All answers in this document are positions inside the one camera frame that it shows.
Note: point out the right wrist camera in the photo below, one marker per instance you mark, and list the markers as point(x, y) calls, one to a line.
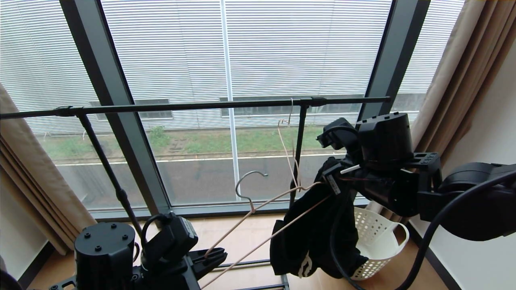
point(336, 135)

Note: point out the pink clothes hanger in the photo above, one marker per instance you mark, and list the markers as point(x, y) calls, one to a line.
point(288, 155)
point(250, 253)

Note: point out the white laundry basket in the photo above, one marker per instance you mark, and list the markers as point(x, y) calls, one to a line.
point(381, 237)

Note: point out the black shorts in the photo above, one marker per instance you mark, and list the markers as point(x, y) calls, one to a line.
point(314, 233)

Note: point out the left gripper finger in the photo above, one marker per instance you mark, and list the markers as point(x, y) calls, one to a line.
point(211, 253)
point(209, 266)

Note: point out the window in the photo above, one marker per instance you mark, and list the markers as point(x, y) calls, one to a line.
point(100, 80)

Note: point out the black clothes rack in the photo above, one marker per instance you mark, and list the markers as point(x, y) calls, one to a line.
point(201, 105)

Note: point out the beige curtain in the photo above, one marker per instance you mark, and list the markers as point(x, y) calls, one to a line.
point(463, 80)
point(36, 181)

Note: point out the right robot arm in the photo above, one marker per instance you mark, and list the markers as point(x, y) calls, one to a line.
point(475, 201)

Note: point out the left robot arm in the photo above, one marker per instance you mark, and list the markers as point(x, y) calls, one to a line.
point(105, 257)

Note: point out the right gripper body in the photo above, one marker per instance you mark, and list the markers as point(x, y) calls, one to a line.
point(383, 189)

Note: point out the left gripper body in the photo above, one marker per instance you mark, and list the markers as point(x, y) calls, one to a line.
point(173, 278)

